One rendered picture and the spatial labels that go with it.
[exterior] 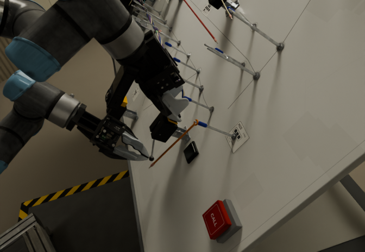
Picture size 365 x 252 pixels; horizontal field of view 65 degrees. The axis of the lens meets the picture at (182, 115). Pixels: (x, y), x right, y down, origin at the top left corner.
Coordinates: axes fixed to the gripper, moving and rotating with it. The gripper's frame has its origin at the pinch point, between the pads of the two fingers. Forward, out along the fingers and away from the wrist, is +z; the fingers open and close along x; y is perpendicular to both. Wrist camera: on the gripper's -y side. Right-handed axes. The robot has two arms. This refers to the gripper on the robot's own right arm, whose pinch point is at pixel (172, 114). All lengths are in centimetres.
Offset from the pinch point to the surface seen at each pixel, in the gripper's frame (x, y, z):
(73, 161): 105, -113, 82
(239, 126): -11.4, 11.9, 2.2
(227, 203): -23.9, 3.0, 4.6
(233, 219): -27.0, 3.0, 4.6
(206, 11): 29.8, 20.3, -1.6
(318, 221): -20.7, 16.7, 41.8
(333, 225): -23, 20, 43
